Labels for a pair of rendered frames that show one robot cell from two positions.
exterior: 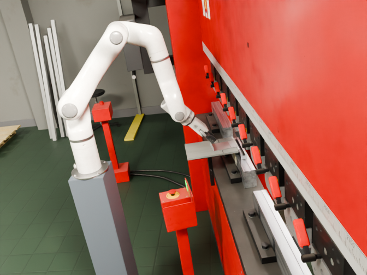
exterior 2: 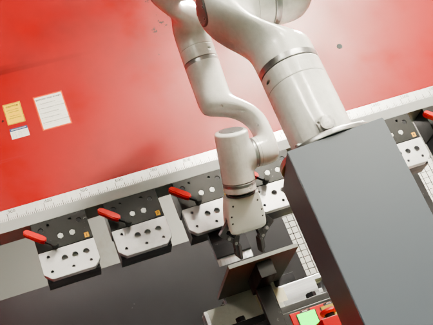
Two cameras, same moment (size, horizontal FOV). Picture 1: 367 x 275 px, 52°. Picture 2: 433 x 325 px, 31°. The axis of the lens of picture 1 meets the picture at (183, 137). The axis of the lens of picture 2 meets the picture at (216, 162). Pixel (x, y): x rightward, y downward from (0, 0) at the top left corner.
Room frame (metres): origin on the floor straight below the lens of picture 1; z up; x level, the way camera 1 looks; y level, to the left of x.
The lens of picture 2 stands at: (2.23, 1.76, 0.52)
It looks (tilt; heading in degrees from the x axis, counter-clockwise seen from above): 22 degrees up; 256
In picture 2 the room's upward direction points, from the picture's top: 22 degrees counter-clockwise
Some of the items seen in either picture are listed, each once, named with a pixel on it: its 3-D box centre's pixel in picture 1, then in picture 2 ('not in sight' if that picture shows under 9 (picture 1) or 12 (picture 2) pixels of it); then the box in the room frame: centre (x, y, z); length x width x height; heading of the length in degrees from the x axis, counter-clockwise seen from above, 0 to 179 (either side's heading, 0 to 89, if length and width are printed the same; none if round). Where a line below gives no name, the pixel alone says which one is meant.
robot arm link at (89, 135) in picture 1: (76, 113); (252, 25); (1.75, 0.50, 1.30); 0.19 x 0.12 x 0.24; 5
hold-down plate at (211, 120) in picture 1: (212, 122); not in sight; (2.39, -0.21, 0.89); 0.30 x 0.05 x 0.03; 1
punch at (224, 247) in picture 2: not in sight; (230, 246); (1.79, -0.28, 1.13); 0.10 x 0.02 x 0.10; 1
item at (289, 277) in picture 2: (239, 148); (259, 289); (1.76, -0.28, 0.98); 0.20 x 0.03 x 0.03; 1
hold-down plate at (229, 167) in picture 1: (230, 166); (279, 316); (1.75, -0.23, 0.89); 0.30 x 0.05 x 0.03; 1
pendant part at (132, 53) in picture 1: (131, 41); not in sight; (2.98, 0.29, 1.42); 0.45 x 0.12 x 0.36; 4
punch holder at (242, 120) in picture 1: (252, 124); not in sight; (1.41, -0.29, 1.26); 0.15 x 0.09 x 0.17; 1
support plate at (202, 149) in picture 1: (210, 148); (255, 273); (1.78, -0.13, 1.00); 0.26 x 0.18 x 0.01; 91
